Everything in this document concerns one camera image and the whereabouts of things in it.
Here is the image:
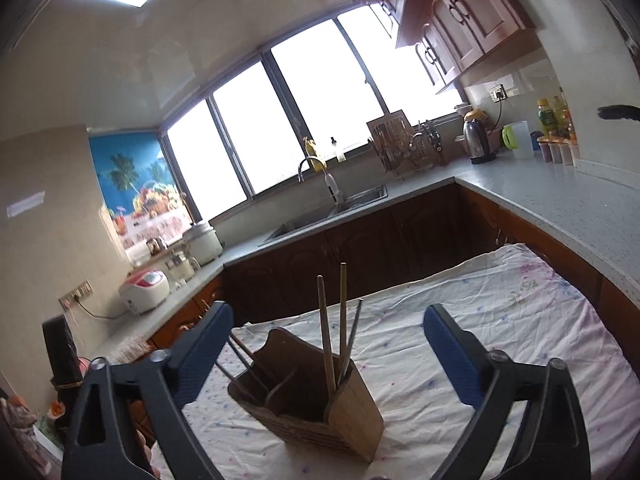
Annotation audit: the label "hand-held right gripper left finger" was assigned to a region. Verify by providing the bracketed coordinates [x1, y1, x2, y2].
[62, 301, 235, 480]

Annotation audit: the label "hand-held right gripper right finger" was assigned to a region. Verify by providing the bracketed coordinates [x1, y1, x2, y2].
[423, 303, 592, 480]

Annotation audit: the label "light metal chopstick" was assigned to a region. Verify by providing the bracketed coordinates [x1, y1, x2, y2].
[231, 331, 273, 387]

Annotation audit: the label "wooden utensil holder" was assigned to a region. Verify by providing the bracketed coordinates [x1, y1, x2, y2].
[227, 327, 385, 463]

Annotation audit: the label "wooden chopstick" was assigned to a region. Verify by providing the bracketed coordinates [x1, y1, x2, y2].
[339, 262, 349, 361]
[317, 275, 337, 396]

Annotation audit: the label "white floral tablecloth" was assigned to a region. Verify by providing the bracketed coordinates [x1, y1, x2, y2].
[150, 242, 631, 480]

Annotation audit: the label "lace cloth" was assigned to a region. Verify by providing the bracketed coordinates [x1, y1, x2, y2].
[107, 337, 151, 366]

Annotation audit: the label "pink white rice cooker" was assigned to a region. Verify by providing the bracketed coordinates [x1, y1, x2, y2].
[118, 269, 171, 315]

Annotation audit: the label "small white kitchen appliance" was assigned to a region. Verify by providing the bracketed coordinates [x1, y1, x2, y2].
[167, 250, 196, 283]

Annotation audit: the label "white electric pot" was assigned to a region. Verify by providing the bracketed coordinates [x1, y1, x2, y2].
[182, 221, 224, 267]

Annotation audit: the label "wooden base cabinets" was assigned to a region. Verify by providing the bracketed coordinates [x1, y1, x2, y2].
[150, 182, 640, 356]

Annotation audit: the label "black upright box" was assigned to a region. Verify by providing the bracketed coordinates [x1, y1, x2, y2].
[42, 314, 83, 411]

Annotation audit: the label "grey kitchen countertop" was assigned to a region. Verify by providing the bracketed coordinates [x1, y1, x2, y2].
[87, 160, 640, 361]

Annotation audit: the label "steel kitchen sink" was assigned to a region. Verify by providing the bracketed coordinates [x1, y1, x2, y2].
[258, 184, 389, 247]

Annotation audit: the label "chrome kitchen faucet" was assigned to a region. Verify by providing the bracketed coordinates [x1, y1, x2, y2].
[298, 156, 346, 206]

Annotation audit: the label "steel electric kettle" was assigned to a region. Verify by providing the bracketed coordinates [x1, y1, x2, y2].
[462, 110, 498, 165]

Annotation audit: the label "green white pitcher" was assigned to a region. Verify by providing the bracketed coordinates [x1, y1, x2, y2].
[502, 121, 535, 160]

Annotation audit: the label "row of spice jars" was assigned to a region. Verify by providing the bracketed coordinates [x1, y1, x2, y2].
[537, 135, 581, 166]

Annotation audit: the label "cooking oil bottles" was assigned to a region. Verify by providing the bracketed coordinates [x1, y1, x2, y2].
[536, 87, 576, 141]

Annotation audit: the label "kitchen window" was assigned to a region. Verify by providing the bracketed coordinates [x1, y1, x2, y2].
[160, 2, 463, 221]

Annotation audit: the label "black wok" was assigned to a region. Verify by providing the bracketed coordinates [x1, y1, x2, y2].
[597, 104, 640, 122]

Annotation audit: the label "wide wall socket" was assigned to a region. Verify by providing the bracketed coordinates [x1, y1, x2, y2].
[59, 280, 93, 311]

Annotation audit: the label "tropical fruit wall poster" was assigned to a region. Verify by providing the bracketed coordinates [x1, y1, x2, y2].
[89, 132, 196, 261]

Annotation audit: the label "wire dish rack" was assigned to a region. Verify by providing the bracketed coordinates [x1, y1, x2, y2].
[370, 120, 446, 181]

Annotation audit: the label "white wall label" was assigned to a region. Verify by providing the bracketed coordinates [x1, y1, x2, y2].
[7, 191, 46, 217]

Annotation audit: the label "wooden wall cabinets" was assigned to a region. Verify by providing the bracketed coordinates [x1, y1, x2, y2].
[345, 0, 543, 95]

